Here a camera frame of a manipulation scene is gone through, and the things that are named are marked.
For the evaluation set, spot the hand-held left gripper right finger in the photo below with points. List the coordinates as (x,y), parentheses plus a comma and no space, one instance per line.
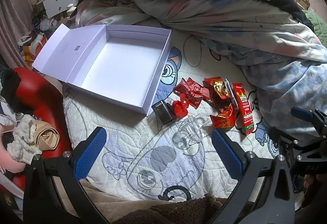
(226,152)

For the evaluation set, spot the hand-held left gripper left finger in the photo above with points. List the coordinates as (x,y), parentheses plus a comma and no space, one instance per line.
(89,152)

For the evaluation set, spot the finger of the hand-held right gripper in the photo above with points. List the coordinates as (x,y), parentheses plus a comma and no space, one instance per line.
(283,137)
(301,114)

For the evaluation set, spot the small red gold packet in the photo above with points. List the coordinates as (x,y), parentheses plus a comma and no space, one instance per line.
(224,118)

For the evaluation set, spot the clear hair claw clip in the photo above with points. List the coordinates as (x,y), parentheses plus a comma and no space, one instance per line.
(189,132)

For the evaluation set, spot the long red green-label packet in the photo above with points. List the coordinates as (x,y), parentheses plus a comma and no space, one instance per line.
(244,111)

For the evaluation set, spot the silver pen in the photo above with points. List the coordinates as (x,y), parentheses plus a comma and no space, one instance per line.
(231,95)

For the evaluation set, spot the red plastic flower clip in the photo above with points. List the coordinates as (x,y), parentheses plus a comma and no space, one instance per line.
(180,109)

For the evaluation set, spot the red gold cartoon packet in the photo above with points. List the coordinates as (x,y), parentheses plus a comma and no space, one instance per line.
(216,87)

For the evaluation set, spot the small black case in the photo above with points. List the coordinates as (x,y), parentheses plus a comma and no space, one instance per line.
(163,112)

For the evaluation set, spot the red printed snack packet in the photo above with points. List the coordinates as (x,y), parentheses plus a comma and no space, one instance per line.
(187,86)

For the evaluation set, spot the white cardboard box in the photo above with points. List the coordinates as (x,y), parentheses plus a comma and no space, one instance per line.
(115,65)

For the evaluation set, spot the person's right hand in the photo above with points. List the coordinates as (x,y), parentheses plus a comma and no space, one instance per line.
(310,181)

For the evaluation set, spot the beige rolled cloth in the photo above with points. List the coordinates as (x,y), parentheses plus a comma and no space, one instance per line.
(48,137)

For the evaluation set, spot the tan fleece blanket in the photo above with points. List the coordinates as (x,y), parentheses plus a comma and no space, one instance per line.
(107,198)

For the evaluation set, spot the white cartoon quilt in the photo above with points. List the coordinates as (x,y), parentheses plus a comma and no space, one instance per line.
(153,162)

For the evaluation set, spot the dark brown fleece blanket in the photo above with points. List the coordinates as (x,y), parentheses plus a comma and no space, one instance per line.
(189,210)

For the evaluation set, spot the white fuzzy cloth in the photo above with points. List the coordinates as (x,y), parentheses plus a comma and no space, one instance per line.
(21,142)

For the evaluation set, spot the red chair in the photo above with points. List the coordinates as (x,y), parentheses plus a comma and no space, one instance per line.
(38,91)

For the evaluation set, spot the pink plush cushion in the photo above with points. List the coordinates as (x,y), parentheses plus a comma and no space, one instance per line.
(10,162)

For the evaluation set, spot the green cloth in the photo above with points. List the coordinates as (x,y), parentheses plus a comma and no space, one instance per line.
(318,24)

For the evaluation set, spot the pastel patterned duvet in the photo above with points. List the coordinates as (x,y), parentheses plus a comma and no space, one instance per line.
(255,34)

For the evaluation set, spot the black cloth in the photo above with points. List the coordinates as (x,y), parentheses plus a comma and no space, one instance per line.
(7,86)

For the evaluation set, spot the orange white shopping bag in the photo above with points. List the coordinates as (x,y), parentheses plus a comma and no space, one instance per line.
(33,45)

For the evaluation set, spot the white bedpost knob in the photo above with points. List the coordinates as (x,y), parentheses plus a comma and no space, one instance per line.
(70,8)

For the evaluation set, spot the white drawer cabinet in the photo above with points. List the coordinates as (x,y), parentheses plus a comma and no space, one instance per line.
(61,0)

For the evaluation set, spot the pink curtain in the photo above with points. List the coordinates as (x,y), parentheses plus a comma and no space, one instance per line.
(12,14)

